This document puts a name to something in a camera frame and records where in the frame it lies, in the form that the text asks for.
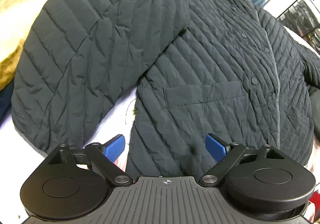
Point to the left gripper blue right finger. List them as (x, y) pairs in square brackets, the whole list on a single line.
[(226, 157)]

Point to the dark navy cloth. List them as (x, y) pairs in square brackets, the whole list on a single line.
[(5, 99)]

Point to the black wire storage rack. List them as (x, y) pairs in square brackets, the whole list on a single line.
[(302, 17)]

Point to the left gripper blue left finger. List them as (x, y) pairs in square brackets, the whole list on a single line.
[(103, 158)]

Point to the dark quilted puffer jacket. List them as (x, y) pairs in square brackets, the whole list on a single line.
[(160, 68)]

